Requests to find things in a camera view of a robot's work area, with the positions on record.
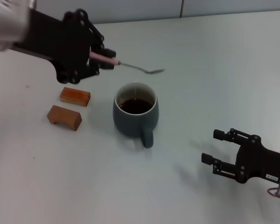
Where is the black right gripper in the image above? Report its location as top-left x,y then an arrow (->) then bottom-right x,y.
201,127 -> 280,187

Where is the dark coffee liquid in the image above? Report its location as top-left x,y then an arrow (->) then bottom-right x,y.
118,98 -> 154,115

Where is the arched wooden block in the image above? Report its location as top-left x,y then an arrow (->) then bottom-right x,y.
46,105 -> 82,132

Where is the grey ceramic cup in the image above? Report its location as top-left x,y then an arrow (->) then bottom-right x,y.
112,81 -> 160,149

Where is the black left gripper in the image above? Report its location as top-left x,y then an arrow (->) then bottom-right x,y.
13,8 -> 118,85

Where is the pink handled metal spoon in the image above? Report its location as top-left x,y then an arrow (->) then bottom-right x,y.
90,51 -> 166,75

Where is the flat rectangular wooden block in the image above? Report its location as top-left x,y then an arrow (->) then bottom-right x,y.
59,86 -> 91,107

